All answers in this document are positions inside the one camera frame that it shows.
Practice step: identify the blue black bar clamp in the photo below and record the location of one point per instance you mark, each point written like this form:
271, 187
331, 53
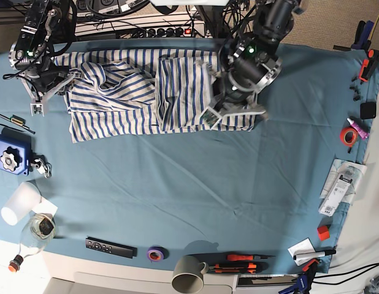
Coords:
304, 281

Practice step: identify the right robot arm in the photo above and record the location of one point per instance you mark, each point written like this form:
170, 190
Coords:
48, 32

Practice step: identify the black remote control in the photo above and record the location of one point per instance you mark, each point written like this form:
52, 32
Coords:
110, 247

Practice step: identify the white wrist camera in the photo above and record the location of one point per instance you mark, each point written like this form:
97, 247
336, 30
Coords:
38, 108
211, 117

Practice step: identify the blue spring clamp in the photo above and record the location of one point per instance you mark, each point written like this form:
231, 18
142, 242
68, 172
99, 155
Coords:
361, 40

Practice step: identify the black white product package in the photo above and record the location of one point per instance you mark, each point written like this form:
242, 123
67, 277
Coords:
335, 188

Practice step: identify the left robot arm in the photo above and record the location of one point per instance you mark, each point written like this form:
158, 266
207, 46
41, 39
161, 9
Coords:
248, 60

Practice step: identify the white paper card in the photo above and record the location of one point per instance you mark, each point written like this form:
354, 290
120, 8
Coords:
303, 247

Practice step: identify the black power strip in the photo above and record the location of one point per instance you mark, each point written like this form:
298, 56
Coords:
174, 32

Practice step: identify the silver padlock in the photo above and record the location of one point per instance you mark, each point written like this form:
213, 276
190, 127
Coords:
44, 168

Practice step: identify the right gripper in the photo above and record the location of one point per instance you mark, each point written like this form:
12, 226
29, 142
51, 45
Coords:
42, 82

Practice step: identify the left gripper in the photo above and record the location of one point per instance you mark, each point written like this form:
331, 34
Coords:
235, 92

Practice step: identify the orange tape roll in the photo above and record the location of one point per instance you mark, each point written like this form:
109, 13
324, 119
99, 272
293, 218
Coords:
348, 136

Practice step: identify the white paper note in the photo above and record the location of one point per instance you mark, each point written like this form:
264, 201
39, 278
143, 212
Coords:
45, 207

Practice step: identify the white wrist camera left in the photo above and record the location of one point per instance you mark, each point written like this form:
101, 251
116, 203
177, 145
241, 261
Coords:
211, 117

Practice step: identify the orange black utility knife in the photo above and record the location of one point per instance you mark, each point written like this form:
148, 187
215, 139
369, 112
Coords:
239, 267

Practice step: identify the teal table cloth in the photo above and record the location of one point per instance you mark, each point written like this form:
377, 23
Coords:
204, 193

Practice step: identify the purple tape roll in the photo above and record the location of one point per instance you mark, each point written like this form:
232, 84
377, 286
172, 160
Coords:
156, 253

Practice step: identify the clear glass bottle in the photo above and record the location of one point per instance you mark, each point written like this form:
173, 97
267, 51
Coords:
35, 236

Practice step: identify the thin metal tool with brass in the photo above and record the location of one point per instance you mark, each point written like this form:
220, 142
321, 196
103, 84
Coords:
16, 121

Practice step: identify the white plastic cup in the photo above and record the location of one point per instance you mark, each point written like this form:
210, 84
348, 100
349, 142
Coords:
22, 201

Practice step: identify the grey ceramic mug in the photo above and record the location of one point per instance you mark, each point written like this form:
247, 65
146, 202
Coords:
188, 275

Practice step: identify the blue white striped T-shirt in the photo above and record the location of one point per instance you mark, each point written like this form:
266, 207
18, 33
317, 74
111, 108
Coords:
137, 92

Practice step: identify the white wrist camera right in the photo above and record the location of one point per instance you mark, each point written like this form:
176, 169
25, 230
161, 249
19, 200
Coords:
38, 108

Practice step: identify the purple white glue tube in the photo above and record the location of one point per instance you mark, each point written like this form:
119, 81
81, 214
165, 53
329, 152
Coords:
362, 133

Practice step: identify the blue box with black knob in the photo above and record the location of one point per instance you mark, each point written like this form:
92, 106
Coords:
15, 155

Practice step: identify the small black square box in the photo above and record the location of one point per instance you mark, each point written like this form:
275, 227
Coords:
368, 110

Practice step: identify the red cube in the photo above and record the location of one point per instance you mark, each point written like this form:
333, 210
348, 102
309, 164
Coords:
323, 232

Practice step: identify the orange black screwdriver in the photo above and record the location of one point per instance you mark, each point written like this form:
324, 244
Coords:
246, 257

